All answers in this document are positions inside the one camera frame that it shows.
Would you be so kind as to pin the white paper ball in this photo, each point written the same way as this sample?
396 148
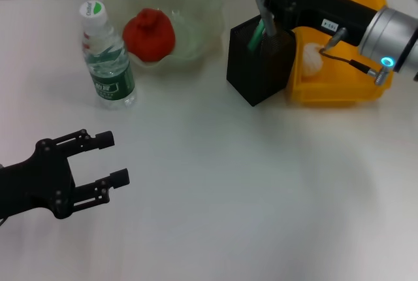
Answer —
311 60

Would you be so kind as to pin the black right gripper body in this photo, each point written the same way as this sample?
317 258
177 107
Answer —
320 9

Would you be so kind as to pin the pale green glass bowl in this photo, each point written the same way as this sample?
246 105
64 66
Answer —
196 16

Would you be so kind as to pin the grey marker pen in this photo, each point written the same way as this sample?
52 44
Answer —
267 21

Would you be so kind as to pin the red-orange fruit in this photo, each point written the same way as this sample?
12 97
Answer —
147 39

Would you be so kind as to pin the clear bottle with green label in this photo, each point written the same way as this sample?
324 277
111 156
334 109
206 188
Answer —
107 62

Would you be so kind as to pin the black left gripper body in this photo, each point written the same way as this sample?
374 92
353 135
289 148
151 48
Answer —
32 179

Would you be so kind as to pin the yellow plastic bin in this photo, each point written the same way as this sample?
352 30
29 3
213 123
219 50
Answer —
343 78

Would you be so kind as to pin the black mesh pen holder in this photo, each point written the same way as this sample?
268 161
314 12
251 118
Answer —
258 72

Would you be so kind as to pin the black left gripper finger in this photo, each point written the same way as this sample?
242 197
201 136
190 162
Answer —
98 140
117 178

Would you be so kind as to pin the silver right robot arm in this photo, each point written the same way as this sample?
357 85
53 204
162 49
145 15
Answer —
392 39

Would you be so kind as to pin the green pen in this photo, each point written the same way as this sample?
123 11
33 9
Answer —
254 39

